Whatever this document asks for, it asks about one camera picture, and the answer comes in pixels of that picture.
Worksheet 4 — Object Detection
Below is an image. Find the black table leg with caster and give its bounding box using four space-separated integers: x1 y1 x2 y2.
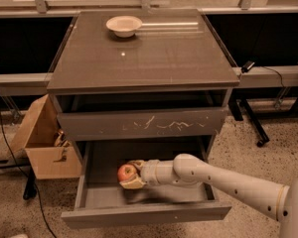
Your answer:
228 93 269 148

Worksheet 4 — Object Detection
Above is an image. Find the black cable on floor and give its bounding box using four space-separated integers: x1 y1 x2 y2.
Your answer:
0 73 59 238

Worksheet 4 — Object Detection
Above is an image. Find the small black device on rail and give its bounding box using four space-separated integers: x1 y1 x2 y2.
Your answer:
241 60 254 73

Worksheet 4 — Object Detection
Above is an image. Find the cardboard box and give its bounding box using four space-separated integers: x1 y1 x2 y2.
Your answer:
10 95 81 179

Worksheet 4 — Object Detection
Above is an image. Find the open grey middle drawer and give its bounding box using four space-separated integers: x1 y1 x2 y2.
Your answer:
62 137 231 229

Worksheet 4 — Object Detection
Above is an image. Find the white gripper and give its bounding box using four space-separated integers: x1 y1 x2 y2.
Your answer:
119 160 160 189

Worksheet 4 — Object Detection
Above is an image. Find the closed grey top drawer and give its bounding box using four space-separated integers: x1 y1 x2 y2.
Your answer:
58 108 227 141

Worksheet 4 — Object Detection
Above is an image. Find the red apple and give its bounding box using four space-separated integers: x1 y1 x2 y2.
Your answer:
117 164 137 181

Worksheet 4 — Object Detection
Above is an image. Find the grey drawer cabinet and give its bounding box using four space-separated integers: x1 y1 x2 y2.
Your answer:
48 9 239 151

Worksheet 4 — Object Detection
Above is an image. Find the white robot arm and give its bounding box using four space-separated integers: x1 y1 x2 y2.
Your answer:
117 154 298 238

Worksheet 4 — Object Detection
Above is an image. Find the white bowl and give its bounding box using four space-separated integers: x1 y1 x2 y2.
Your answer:
106 16 142 38

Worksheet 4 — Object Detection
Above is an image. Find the black stand foot left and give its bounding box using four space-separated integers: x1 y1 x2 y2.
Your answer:
23 169 37 200

